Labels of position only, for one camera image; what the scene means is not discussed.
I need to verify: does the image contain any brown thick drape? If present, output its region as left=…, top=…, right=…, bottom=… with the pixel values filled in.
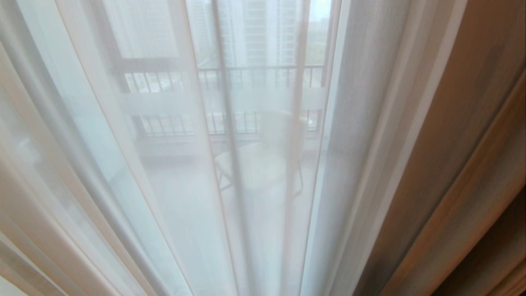
left=353, top=0, right=526, bottom=296

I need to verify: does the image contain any white sheer curtain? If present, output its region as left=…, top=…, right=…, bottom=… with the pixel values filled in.
left=0, top=0, right=469, bottom=296

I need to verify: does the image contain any white balcony chair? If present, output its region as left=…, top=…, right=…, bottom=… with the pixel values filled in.
left=215, top=110, right=308, bottom=198

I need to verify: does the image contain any black balcony railing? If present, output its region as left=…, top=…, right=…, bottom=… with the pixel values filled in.
left=119, top=64, right=325, bottom=137

